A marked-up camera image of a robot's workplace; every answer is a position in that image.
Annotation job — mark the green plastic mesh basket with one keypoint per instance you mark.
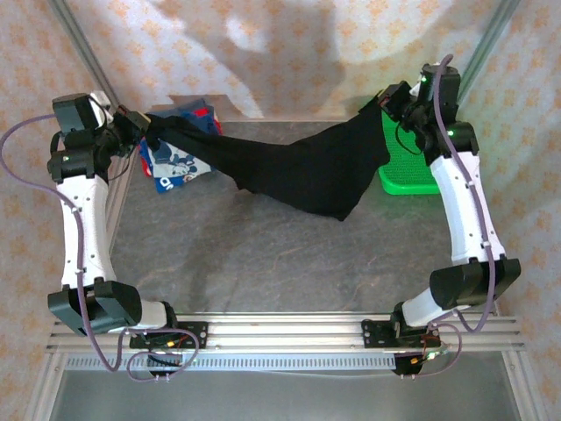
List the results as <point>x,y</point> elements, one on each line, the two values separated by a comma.
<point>403,171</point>

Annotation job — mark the folded slate blue t-shirt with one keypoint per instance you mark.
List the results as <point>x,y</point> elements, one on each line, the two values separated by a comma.
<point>184,107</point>

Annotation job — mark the grey metal shelf panel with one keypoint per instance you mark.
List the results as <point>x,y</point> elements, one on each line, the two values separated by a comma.
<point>285,399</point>

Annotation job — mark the folded cartoon print t-shirt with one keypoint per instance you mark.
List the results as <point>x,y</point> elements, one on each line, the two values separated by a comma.
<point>175,164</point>

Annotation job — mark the aluminium frame post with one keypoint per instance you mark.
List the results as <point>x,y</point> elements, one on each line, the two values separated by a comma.
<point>74,30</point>
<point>491,39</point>

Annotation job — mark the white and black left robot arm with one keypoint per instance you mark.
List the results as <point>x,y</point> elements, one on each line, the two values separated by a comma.
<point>83,228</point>

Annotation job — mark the aluminium lower frame rail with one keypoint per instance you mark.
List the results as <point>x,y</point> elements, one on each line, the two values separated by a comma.
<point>521,390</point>
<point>46,390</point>

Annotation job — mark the black t-shirt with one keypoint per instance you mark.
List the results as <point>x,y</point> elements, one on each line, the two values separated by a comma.
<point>307,166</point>

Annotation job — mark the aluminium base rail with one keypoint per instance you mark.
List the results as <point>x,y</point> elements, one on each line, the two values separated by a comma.
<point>285,333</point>

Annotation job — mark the folded red t-shirt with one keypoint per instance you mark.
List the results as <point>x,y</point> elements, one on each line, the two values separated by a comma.
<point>144,160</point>

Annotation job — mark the folded royal blue t-shirt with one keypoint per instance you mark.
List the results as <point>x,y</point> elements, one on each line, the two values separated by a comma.
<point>203,113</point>

